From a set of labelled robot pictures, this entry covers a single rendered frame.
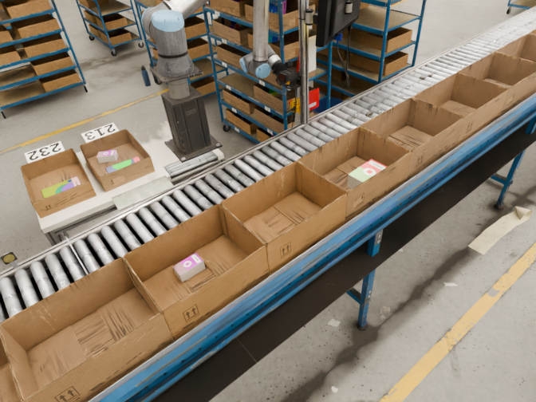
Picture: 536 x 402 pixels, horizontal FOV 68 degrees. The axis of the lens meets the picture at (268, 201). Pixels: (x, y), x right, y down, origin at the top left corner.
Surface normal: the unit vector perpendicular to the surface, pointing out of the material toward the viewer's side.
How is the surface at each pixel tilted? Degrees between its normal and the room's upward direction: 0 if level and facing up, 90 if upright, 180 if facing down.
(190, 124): 90
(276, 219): 0
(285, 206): 1
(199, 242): 89
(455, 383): 0
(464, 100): 89
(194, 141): 90
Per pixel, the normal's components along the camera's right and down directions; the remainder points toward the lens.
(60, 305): 0.63, 0.48
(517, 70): -0.79, 0.44
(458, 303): -0.07, -0.75
